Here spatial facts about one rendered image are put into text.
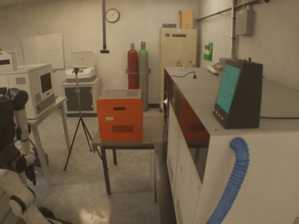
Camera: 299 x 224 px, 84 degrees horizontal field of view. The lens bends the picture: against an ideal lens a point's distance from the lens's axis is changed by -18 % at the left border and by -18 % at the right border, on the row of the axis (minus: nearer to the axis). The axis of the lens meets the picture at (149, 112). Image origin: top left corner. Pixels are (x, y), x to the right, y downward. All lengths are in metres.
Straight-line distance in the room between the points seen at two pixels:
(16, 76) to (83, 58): 2.89
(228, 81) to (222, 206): 0.32
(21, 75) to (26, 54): 3.51
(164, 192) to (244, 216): 0.71
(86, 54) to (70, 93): 0.97
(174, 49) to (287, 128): 4.03
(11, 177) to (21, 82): 1.04
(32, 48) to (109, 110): 4.04
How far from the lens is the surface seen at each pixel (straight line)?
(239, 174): 0.48
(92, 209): 2.28
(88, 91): 4.44
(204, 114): 0.59
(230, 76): 0.53
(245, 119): 0.52
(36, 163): 3.14
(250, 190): 0.65
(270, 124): 0.60
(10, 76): 2.29
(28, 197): 1.61
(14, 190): 1.58
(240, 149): 0.47
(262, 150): 0.57
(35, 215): 1.73
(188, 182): 0.74
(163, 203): 1.26
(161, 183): 1.40
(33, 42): 5.58
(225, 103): 0.53
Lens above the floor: 1.64
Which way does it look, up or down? 20 degrees down
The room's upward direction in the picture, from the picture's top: straight up
